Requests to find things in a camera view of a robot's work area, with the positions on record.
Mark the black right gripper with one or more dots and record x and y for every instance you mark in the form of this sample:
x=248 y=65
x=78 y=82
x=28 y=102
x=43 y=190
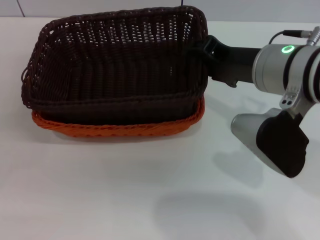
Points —
x=232 y=63

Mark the dark brown woven basket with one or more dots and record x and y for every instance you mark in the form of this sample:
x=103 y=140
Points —
x=112 y=75

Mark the orange woven plastic basket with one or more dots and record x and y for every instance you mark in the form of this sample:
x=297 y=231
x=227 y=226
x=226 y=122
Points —
x=120 y=130

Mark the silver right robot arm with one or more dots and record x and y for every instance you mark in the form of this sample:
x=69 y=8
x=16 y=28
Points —
x=282 y=70

